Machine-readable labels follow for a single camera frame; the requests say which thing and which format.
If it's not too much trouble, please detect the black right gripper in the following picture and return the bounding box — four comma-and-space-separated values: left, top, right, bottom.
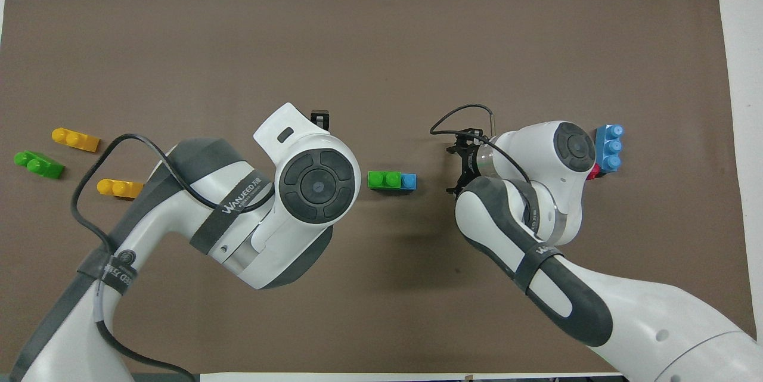
310, 110, 483, 197

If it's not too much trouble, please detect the green two-stud brick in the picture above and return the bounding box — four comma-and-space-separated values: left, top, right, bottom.
367, 170, 402, 191
13, 151, 65, 179

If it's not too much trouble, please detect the brown table mat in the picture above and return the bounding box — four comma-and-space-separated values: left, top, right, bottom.
0, 0, 761, 374

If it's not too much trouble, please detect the yellow two-stud brick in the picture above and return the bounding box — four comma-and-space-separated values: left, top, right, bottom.
52, 128, 100, 153
97, 179, 144, 200

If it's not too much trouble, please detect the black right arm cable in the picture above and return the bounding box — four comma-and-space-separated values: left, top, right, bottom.
430, 104, 532, 184

